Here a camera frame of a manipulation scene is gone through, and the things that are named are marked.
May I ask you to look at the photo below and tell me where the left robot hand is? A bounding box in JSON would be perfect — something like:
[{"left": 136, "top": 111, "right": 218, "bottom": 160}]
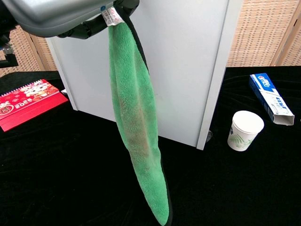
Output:
[{"left": 2, "top": 0, "right": 141, "bottom": 40}]

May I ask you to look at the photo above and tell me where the green cloth with dark border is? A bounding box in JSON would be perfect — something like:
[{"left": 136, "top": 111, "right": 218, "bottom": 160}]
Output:
[{"left": 101, "top": 6, "right": 174, "bottom": 226}]

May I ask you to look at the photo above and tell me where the white cabinet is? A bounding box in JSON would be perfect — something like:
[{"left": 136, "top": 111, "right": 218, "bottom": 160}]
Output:
[{"left": 46, "top": 0, "right": 244, "bottom": 151}]

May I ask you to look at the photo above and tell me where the black tablecloth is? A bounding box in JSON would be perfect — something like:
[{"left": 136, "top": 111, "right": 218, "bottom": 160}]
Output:
[{"left": 0, "top": 65, "right": 301, "bottom": 226}]

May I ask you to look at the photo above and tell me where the red desk calendar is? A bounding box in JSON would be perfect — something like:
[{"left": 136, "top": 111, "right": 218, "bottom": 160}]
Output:
[{"left": 0, "top": 79, "right": 69, "bottom": 132}]

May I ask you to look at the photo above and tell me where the white paper cup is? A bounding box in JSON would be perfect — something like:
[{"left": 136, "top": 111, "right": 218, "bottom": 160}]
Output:
[{"left": 227, "top": 110, "right": 265, "bottom": 152}]

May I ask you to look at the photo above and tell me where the blue white toothpaste box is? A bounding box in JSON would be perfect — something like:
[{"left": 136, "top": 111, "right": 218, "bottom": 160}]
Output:
[{"left": 248, "top": 73, "right": 295, "bottom": 126}]

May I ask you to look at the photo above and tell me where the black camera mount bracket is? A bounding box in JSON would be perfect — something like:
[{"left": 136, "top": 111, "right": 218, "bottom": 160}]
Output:
[{"left": 0, "top": 7, "right": 19, "bottom": 68}]

